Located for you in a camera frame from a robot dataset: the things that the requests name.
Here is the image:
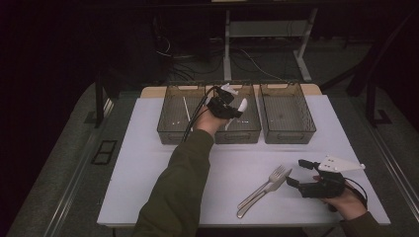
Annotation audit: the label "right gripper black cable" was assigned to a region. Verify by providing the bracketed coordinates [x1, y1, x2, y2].
[344, 177, 369, 210]

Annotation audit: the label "white chopstick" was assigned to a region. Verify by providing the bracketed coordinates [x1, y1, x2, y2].
[182, 96, 195, 132]

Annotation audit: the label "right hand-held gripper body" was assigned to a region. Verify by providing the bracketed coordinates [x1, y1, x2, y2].
[296, 155, 366, 199]

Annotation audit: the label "white metal stand frame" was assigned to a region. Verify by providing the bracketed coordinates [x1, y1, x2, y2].
[222, 8, 319, 83]

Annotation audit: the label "smoky clear plastic basket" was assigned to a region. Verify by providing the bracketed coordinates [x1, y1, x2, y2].
[156, 82, 207, 146]
[212, 81, 262, 145]
[259, 81, 317, 145]

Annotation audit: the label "black floor cables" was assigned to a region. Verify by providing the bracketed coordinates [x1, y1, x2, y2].
[152, 16, 225, 83]

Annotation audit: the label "black diagonal stand bar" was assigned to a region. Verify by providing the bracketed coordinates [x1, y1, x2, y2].
[319, 11, 417, 94]

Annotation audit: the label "black stand post with foot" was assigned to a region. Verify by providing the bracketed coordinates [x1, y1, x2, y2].
[365, 78, 393, 128]

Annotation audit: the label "black metal stand post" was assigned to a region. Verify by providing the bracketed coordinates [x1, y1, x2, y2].
[94, 73, 115, 129]

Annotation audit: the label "person's left hand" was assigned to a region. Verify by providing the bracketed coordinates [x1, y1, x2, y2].
[193, 110, 231, 138]

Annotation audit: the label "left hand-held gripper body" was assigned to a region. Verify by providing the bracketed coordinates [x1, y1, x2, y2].
[206, 82, 239, 119]

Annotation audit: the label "white table mat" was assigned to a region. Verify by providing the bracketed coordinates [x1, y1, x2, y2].
[97, 94, 391, 228]

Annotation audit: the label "person's right hand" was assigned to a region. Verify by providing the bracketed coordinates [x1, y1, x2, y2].
[312, 175, 366, 221]

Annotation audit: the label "white floor cable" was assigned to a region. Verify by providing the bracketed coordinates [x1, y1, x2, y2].
[240, 48, 285, 82]

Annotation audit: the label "metal fork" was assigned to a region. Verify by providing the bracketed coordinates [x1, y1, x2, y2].
[236, 165, 287, 210]

